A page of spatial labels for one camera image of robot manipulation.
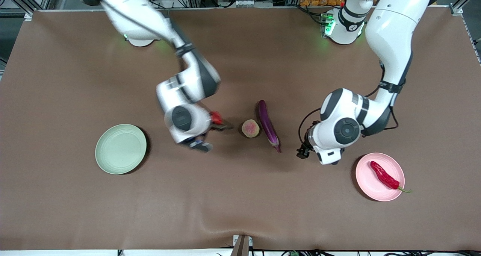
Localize pink plate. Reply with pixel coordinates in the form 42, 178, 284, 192
355, 153, 405, 202

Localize brown table mat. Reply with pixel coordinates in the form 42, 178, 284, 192
0, 8, 481, 251

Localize purple eggplant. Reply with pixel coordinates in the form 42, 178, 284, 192
257, 100, 282, 153

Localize aluminium frame bar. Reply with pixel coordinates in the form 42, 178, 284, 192
8, 0, 36, 21
449, 0, 481, 16

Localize light green plate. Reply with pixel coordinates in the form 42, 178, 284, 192
95, 124, 147, 175

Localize red chili pepper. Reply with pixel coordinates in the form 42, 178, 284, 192
370, 161, 411, 193

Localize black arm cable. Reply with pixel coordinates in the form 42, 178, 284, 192
299, 61, 399, 151
94, 0, 188, 50

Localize green pink peach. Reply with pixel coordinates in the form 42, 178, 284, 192
241, 119, 260, 138

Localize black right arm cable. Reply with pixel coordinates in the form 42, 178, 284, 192
94, 0, 188, 50

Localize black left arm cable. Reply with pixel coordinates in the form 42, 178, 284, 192
299, 61, 399, 151

